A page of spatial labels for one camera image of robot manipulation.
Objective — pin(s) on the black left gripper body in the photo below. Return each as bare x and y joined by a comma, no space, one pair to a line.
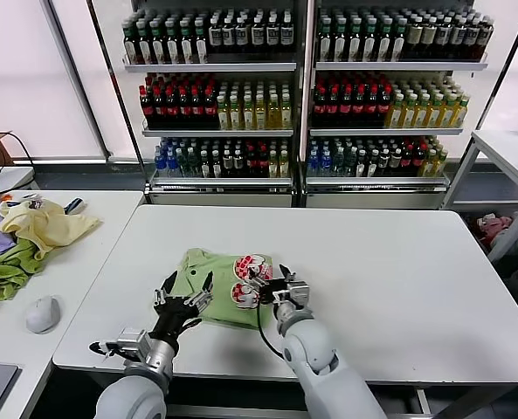
175,316

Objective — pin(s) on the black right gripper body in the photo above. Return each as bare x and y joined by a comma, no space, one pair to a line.
276,294

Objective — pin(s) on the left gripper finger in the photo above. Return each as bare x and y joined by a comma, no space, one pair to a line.
162,296
202,299

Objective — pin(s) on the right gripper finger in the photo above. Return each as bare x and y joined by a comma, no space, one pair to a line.
290,279
262,286

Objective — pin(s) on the light green t-shirt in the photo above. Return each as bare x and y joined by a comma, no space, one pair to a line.
215,301

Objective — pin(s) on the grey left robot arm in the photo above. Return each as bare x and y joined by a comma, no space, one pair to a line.
132,397

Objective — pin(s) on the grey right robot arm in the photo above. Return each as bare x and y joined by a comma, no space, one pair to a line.
324,375

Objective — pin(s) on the pink clothes pile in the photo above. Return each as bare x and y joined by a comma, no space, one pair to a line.
492,224

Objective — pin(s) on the small yellow drink bottle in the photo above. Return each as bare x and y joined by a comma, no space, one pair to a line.
429,166
440,166
284,166
273,166

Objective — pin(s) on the blue water bottle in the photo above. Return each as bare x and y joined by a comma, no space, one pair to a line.
171,166
313,166
325,166
158,166

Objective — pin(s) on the small red label cola bottle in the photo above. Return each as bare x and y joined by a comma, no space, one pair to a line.
263,165
250,165
406,165
418,165

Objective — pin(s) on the grey white computer mouse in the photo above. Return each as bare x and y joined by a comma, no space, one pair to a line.
42,316

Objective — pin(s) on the dark drink bottle white cap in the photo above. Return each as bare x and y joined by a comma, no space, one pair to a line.
239,166
384,166
395,166
228,166
205,166
217,166

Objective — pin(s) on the green soda bottle white cap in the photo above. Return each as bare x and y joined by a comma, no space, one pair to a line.
182,166
338,166
350,166
193,166

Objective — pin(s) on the blue black handheld tool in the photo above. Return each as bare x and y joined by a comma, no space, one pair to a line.
74,206

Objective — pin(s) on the pale yellow garment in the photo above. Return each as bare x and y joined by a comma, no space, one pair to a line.
53,229

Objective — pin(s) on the clear drink bottle white cap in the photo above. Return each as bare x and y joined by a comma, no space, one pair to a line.
361,166
372,166

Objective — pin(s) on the crumpled green garment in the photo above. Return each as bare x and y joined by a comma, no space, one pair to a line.
5,272

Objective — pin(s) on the red cap cola bottle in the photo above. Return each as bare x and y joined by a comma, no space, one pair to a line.
332,109
384,109
145,109
209,109
184,109
371,109
171,109
345,109
158,109
358,109
196,109
319,109

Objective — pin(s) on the thin black metal pole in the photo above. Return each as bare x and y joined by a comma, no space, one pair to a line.
117,96
501,65

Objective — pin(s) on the metal drinks shelf unit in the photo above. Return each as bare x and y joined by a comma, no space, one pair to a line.
398,66
210,67

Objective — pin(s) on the green cap dark juice bottle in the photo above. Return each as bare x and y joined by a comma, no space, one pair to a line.
354,43
383,43
171,46
369,43
339,43
157,46
324,43
130,46
398,43
200,46
143,46
185,46

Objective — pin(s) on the white cap black tea bottle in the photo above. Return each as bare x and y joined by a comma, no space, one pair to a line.
271,36
215,37
241,37
257,37
286,36
227,37

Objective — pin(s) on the beige label dark bottle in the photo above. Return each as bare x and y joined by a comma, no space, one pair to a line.
413,39
427,39

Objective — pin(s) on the dark bottle white label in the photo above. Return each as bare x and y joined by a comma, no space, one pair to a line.
485,38
471,39
456,39
442,39

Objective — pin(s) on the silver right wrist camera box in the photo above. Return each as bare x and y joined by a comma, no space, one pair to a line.
300,294

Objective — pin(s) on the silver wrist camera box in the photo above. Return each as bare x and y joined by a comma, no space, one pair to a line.
134,345
300,294

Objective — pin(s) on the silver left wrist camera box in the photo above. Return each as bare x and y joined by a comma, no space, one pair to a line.
134,345

